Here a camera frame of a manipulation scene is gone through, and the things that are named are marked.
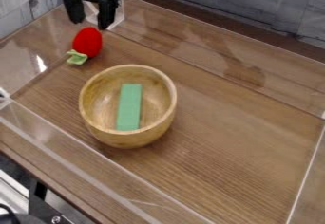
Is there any red plush strawberry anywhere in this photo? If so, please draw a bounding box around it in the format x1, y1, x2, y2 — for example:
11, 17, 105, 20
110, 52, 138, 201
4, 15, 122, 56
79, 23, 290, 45
67, 27, 103, 65

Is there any green rectangular block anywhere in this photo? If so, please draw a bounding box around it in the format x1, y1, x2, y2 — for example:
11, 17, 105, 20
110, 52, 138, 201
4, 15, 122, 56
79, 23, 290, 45
115, 84, 142, 131

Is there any wooden bowl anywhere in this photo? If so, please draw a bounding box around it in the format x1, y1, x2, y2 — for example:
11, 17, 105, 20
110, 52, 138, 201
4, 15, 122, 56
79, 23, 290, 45
79, 65, 178, 149

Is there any black metal table leg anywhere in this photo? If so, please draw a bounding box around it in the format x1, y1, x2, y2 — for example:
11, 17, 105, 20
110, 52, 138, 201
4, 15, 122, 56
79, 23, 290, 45
28, 178, 87, 224

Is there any clear acrylic corner bracket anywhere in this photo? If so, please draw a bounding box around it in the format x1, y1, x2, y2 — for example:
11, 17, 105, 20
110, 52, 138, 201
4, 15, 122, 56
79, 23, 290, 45
84, 0, 125, 30

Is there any black cable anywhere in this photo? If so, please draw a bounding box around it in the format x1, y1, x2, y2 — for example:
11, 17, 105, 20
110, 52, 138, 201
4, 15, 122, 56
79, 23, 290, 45
0, 203, 20, 224

